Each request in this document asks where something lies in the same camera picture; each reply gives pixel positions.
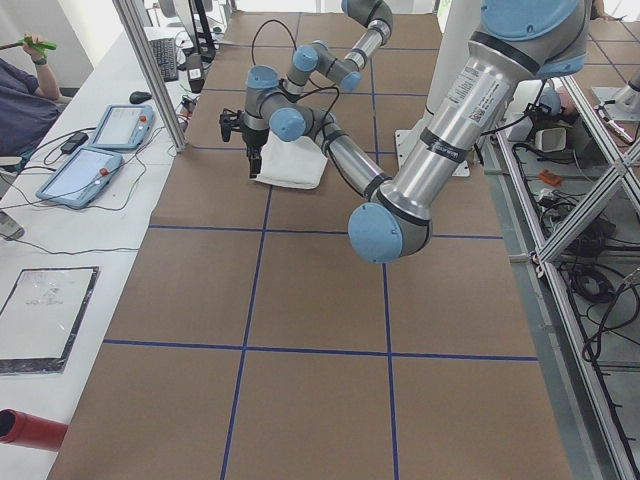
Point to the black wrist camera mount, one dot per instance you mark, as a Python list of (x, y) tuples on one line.
[(230, 121)]

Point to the red cylinder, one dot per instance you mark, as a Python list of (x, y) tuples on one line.
[(26, 430)]

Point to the black monitor stand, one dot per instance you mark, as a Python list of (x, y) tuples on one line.
[(203, 40)]

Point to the seated person in dark shirt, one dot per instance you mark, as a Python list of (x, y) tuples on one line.
[(28, 103)]

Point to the black power adapter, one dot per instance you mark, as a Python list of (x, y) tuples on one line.
[(74, 142)]

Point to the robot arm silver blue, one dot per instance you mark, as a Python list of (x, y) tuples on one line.
[(515, 41), (343, 70)]

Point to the silver foil framed sheet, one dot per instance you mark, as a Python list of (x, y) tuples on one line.
[(41, 318)]

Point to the black computer mouse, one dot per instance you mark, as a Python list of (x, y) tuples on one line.
[(139, 97)]

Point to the orange clamp part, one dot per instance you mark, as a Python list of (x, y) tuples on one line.
[(550, 178)]

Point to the lower blue teach pendant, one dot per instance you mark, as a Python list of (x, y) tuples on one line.
[(81, 178)]

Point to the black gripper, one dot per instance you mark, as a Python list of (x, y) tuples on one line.
[(251, 138)]

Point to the aluminium lattice frame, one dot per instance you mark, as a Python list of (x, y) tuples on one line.
[(585, 262)]

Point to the upper orange black connector box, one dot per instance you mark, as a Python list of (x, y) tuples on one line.
[(188, 105)]

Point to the black keyboard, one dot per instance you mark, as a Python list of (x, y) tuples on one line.
[(164, 52)]

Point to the aluminium frame post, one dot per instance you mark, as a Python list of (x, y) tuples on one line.
[(133, 26)]

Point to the upper blue teach pendant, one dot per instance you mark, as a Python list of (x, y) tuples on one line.
[(123, 127)]

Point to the white long sleeve printed shirt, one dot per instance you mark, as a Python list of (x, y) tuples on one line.
[(299, 164)]

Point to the blue teach pendant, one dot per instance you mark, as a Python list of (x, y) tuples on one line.
[(123, 127), (81, 178)]

